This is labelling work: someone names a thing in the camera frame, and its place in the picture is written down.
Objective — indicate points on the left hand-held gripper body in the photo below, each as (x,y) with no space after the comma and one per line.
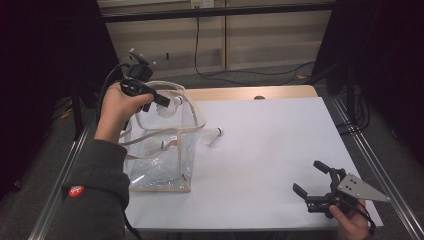
(138,80)

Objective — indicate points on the dark round table grommet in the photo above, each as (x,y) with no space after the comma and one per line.
(259,97)

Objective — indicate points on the white table sheet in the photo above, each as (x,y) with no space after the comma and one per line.
(266,150)

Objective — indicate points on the clear bag with beige trim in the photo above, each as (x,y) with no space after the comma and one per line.
(181,160)

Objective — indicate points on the black curtain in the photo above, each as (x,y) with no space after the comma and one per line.
(40,66)
(393,50)

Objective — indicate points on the person's right hand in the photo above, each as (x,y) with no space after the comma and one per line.
(352,226)

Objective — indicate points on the black metal crossbar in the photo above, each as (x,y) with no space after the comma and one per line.
(216,12)

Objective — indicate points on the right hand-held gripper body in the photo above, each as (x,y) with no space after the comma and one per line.
(357,189)

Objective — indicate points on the person's left hand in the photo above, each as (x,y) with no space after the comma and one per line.
(116,110)

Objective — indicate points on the white wall socket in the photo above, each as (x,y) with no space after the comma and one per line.
(201,3)

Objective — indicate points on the black metal stand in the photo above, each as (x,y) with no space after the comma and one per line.
(77,116)
(350,93)

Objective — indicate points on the white shuttlecock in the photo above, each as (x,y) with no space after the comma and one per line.
(163,144)
(217,132)
(178,100)

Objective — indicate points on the aluminium floor rail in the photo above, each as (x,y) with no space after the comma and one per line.
(58,186)
(376,173)

